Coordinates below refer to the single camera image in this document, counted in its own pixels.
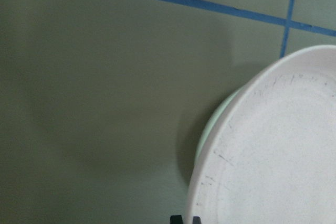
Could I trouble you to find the pink plate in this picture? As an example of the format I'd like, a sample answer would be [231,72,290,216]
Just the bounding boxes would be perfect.
[184,45,335,223]

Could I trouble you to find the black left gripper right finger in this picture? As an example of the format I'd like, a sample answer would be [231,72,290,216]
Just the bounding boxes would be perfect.
[192,216,202,224]

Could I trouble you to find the beige plate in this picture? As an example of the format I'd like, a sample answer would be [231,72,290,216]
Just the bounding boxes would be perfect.
[194,86,243,164]

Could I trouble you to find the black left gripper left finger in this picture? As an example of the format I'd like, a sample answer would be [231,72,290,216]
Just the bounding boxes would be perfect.
[170,215,183,224]

